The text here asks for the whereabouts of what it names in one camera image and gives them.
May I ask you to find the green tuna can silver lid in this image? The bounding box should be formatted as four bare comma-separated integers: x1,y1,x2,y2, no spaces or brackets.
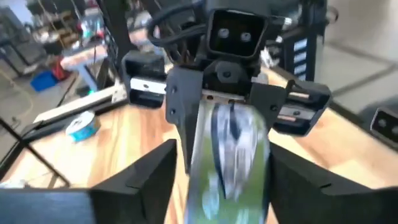
183,101,271,224

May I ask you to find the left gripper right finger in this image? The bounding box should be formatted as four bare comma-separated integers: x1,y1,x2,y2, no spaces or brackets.
267,142,374,224

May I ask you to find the teal yellowfin tuna can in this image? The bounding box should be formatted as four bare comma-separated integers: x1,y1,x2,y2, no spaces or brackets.
65,110,102,143

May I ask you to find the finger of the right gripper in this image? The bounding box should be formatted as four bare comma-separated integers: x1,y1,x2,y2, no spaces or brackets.
164,64,205,174
248,82,289,131

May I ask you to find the blue plastic bin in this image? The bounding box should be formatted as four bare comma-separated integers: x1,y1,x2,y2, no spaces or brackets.
30,70,59,93

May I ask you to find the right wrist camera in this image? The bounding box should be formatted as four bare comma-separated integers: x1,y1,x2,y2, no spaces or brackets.
205,7,269,60

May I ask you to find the black table-level camera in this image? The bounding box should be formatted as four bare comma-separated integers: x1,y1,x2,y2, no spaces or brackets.
369,106,398,151

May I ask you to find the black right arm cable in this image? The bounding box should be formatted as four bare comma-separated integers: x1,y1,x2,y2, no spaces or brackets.
146,11,209,50

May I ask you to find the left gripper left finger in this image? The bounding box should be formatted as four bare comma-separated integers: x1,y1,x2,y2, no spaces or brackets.
89,138,178,224

